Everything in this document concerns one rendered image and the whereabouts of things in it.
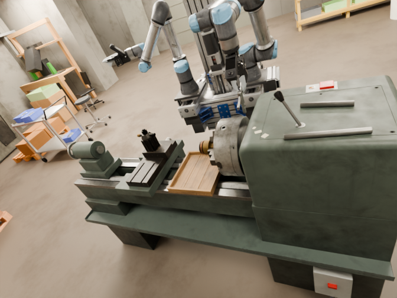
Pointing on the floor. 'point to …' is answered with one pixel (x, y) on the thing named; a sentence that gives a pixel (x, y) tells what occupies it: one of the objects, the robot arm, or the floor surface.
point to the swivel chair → (87, 88)
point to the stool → (90, 112)
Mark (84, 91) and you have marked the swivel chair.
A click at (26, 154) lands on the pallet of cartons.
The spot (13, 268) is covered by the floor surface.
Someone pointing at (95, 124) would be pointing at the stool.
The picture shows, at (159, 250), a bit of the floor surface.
